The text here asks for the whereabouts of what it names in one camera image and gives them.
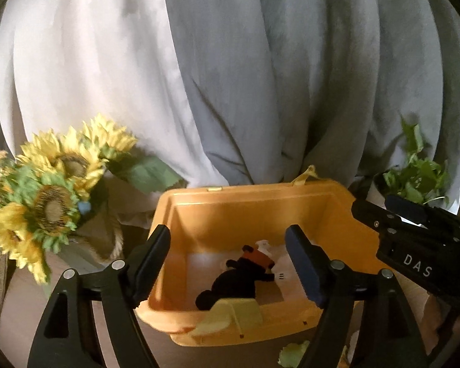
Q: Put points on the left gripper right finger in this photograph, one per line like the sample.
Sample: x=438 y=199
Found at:
x=389 y=335

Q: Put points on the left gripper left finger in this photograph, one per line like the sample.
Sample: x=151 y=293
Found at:
x=66 y=335

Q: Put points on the green plush toy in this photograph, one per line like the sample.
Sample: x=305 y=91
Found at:
x=290 y=355

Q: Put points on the black mouse plush toy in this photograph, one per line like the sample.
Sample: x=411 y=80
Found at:
x=251 y=276

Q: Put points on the green potted plant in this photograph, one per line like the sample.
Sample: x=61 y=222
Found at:
x=419 y=180

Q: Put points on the grey ribbed vase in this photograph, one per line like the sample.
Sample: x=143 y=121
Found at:
x=98 y=239

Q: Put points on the sunflower bouquet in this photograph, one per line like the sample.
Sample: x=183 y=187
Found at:
x=41 y=187

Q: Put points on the orange plastic crate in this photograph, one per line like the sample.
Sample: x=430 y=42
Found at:
x=210 y=225

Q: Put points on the grey curtain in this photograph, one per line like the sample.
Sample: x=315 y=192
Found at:
x=278 y=85

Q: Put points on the beige curtain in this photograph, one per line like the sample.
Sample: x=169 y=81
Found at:
x=63 y=62

